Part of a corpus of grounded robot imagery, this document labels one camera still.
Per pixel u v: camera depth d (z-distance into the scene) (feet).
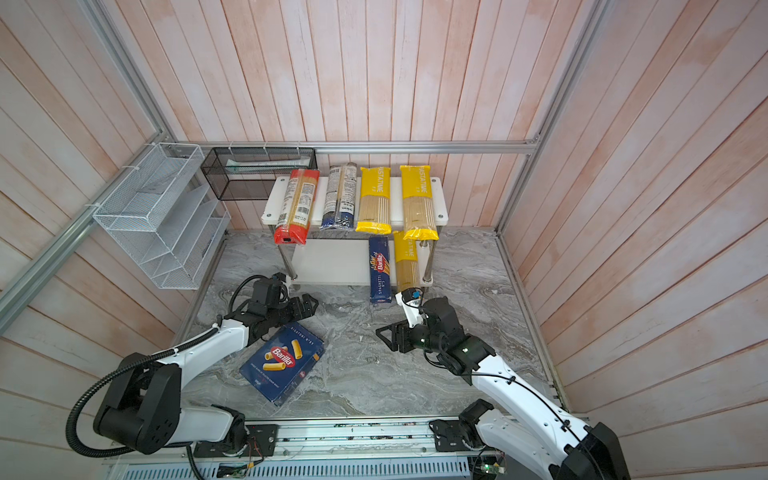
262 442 2.40
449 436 2.40
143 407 1.38
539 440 1.43
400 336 2.17
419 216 2.40
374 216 2.40
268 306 2.26
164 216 2.36
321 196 2.69
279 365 2.62
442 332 1.93
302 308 2.66
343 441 2.46
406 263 3.23
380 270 3.13
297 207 2.45
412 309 2.29
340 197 2.56
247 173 3.41
